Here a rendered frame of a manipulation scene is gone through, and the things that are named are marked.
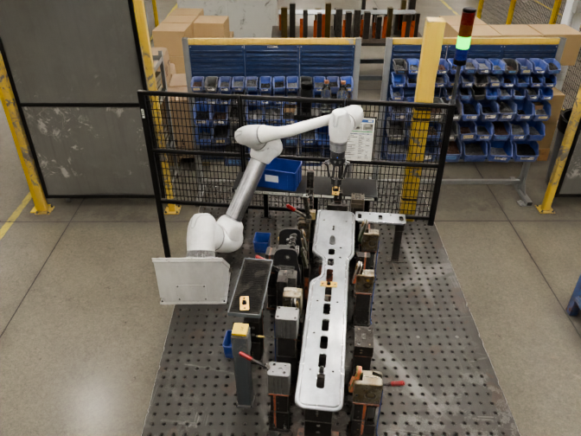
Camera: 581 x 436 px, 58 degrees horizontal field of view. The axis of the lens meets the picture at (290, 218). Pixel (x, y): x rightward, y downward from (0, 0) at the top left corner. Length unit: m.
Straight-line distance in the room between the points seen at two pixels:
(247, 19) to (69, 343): 6.52
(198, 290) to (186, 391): 0.58
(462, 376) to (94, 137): 3.51
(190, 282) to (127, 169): 2.25
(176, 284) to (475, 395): 1.58
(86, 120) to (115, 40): 0.77
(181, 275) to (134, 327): 1.16
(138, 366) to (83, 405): 0.40
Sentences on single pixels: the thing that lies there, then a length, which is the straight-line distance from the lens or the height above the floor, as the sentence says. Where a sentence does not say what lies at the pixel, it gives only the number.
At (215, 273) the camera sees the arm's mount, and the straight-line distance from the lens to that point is 2.82.
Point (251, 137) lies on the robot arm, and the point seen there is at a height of 1.47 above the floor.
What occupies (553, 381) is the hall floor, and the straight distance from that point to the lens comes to 3.84.
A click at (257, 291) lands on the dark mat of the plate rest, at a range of 2.32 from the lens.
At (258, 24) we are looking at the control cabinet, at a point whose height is 0.50.
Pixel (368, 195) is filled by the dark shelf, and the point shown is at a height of 1.03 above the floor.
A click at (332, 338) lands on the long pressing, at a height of 1.00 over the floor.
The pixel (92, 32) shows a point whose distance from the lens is 4.50.
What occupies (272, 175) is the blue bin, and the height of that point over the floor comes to 1.13.
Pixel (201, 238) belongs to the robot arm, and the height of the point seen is 1.01.
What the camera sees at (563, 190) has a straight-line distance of 5.45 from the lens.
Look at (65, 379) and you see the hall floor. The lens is 3.76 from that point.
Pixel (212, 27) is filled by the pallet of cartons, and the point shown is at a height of 1.00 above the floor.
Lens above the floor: 2.71
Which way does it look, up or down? 34 degrees down
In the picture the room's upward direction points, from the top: straight up
